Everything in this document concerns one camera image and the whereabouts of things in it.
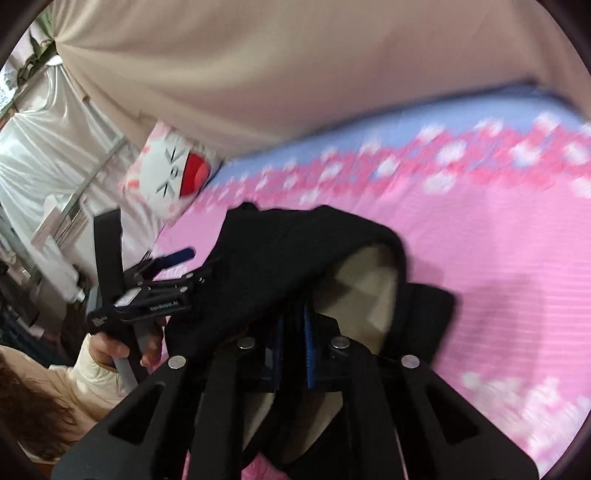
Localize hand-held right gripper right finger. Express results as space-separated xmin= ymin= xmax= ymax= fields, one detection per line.
xmin=302 ymin=307 xmax=541 ymax=480

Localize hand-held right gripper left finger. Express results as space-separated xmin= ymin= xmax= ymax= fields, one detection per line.
xmin=51 ymin=320 xmax=287 ymax=480

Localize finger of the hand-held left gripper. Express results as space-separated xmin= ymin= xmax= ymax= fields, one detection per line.
xmin=143 ymin=270 xmax=218 ymax=297
xmin=127 ymin=248 xmax=195 ymax=283

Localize black pants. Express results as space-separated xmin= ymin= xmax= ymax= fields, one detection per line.
xmin=164 ymin=203 xmax=458 ymax=480

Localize person's left forearm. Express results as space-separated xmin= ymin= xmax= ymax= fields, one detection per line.
xmin=0 ymin=342 xmax=137 ymax=462

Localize person's left hand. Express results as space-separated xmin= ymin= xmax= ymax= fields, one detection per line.
xmin=89 ymin=318 xmax=166 ymax=370

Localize cartoon face pillow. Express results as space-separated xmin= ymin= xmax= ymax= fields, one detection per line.
xmin=119 ymin=121 xmax=226 ymax=222

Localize person's brown hair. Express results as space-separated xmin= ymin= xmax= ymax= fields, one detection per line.
xmin=0 ymin=360 xmax=78 ymax=459

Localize white satin curtain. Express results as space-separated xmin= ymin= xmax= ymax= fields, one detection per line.
xmin=0 ymin=65 xmax=155 ymax=303

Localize pink floral bed sheet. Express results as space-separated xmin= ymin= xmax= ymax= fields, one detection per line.
xmin=152 ymin=88 xmax=591 ymax=480

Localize beige curtain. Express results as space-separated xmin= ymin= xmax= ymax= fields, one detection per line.
xmin=51 ymin=0 xmax=588 ymax=160

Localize metal bed frame rail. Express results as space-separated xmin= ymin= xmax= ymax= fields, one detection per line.
xmin=69 ymin=136 xmax=130 ymax=217

